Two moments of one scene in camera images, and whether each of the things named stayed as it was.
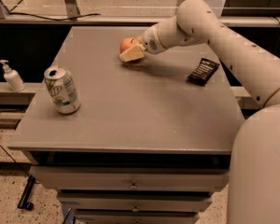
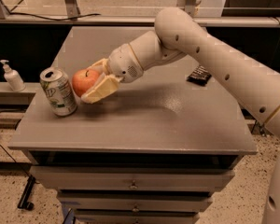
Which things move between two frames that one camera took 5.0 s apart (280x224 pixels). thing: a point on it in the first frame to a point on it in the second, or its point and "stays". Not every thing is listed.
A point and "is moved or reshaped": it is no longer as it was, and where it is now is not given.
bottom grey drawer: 135,217 stays
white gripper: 150,42 to 122,63
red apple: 128,43 is moved or reshaped
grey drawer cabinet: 141,142 stays
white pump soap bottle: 13,77 stays
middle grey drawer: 135,202 stays
